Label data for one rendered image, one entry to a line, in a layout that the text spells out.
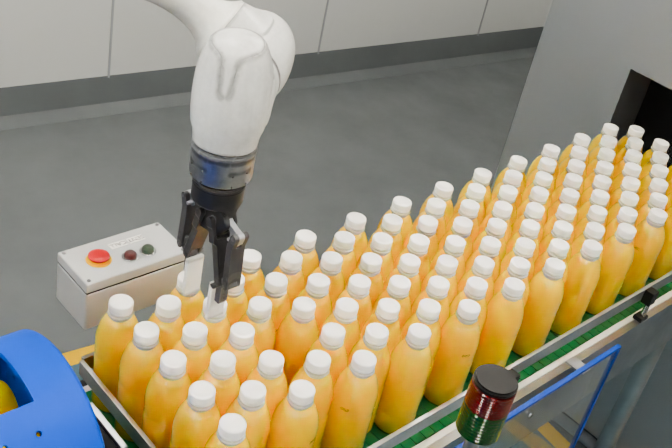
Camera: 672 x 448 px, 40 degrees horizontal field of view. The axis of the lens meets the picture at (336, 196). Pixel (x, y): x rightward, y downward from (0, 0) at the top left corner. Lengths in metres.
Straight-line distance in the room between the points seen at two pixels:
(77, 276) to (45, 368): 0.38
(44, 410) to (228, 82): 0.46
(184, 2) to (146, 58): 3.03
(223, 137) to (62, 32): 2.96
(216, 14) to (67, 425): 0.58
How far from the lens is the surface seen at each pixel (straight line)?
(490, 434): 1.34
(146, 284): 1.65
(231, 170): 1.26
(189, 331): 1.48
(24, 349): 1.27
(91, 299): 1.60
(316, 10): 4.75
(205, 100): 1.21
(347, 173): 4.14
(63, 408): 1.22
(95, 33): 4.21
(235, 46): 1.19
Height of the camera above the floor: 2.10
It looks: 32 degrees down
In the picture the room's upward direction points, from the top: 13 degrees clockwise
